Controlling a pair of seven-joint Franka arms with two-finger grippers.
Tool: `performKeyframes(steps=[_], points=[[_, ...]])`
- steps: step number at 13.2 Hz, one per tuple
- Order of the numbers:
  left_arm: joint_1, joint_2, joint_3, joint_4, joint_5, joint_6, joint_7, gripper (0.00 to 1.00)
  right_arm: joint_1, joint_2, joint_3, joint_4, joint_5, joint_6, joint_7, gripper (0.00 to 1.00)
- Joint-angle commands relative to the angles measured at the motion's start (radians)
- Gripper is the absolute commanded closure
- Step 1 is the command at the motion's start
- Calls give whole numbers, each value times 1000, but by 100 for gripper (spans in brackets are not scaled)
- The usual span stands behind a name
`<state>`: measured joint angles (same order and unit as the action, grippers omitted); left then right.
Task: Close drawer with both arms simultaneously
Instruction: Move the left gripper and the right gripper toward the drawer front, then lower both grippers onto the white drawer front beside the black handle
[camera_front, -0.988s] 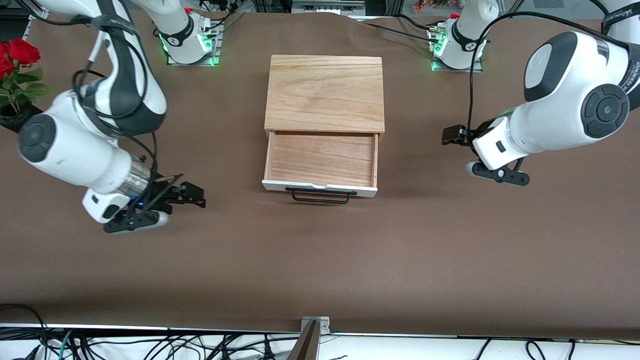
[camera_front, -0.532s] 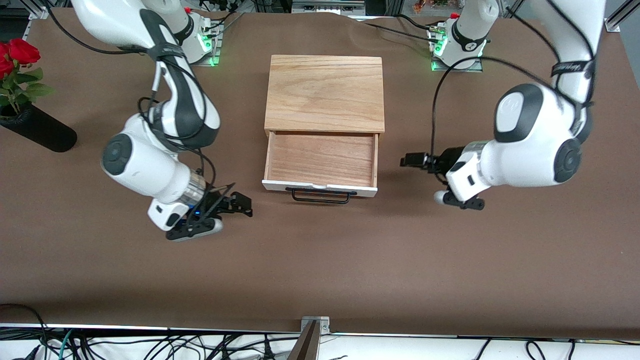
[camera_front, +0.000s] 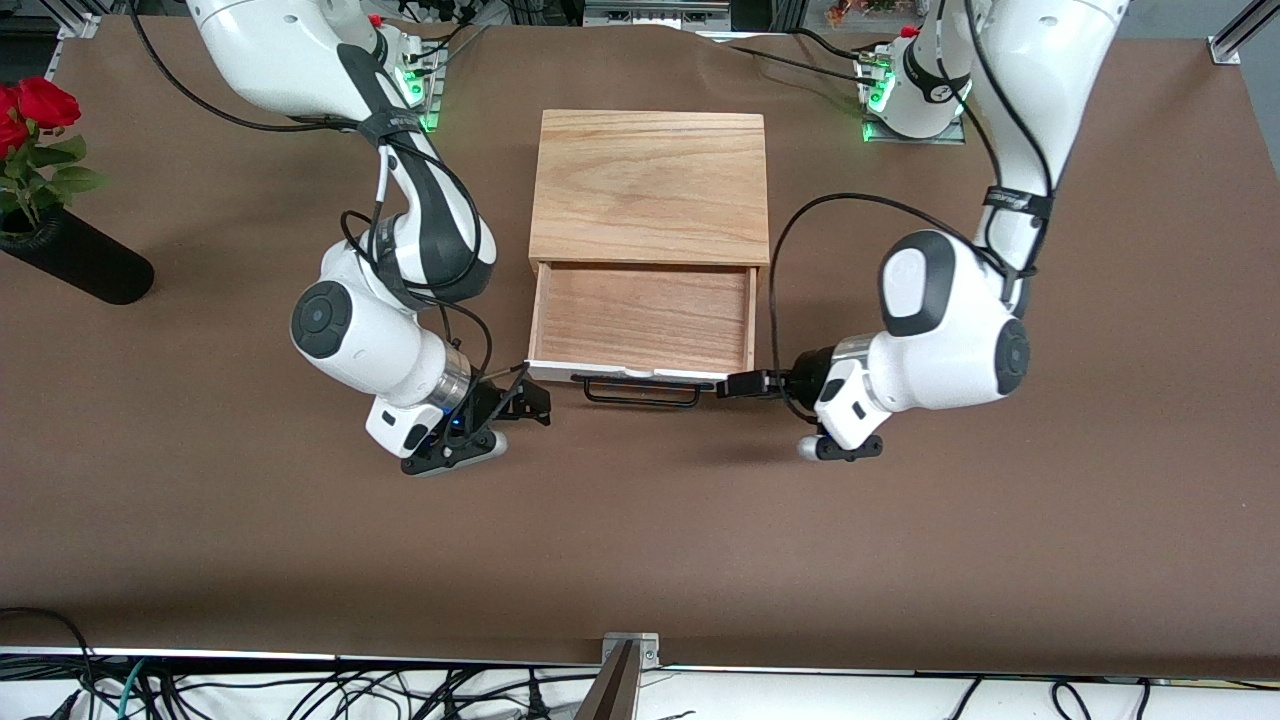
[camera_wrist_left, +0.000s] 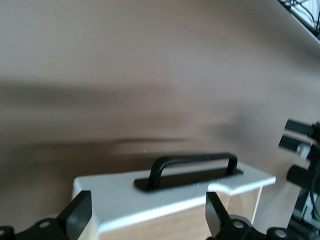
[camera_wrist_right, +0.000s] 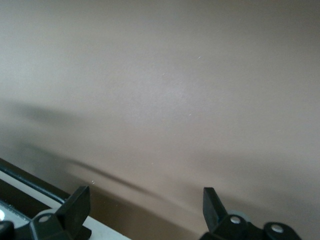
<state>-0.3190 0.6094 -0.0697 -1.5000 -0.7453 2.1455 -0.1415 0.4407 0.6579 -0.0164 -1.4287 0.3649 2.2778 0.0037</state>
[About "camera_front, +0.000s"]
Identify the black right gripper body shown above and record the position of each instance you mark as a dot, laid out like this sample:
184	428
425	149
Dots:
491	402

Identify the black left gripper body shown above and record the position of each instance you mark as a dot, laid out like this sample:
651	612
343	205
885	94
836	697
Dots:
812	373

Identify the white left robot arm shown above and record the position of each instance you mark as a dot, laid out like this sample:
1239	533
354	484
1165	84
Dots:
940	340

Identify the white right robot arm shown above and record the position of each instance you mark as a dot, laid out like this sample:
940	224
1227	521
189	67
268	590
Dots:
370	340

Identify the light wooden drawer cabinet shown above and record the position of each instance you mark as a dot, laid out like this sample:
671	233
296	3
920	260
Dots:
650	190

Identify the brown table cover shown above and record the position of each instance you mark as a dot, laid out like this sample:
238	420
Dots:
300	550

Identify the grey aluminium beam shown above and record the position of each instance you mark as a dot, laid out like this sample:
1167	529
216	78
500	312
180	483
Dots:
612	695

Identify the grey power strip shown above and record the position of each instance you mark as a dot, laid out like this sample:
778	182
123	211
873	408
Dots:
655	15

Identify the black cylindrical vase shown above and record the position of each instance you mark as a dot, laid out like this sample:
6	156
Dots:
90	265

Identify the green rose leaves and stems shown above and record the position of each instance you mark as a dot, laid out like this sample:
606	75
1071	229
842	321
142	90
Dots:
68	180

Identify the red artificial rose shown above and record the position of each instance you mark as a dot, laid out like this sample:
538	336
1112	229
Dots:
10	125
48	102

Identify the silver metal bracket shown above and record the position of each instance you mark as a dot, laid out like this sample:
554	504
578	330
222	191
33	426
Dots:
645	645

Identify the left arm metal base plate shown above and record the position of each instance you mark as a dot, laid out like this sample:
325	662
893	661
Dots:
950	136

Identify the silver table edge rail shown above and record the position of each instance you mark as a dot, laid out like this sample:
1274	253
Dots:
250	656

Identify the silver aluminium frame profile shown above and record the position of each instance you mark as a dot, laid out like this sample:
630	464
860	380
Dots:
75	25
1235	40

